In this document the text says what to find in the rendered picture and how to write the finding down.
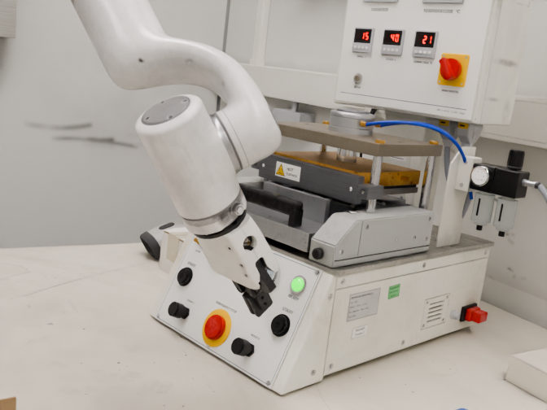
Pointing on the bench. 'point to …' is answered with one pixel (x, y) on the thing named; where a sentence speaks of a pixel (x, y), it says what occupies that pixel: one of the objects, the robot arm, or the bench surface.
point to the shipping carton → (171, 246)
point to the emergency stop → (215, 327)
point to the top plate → (365, 135)
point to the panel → (239, 311)
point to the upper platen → (347, 159)
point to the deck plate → (467, 242)
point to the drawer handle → (273, 201)
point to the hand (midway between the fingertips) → (257, 298)
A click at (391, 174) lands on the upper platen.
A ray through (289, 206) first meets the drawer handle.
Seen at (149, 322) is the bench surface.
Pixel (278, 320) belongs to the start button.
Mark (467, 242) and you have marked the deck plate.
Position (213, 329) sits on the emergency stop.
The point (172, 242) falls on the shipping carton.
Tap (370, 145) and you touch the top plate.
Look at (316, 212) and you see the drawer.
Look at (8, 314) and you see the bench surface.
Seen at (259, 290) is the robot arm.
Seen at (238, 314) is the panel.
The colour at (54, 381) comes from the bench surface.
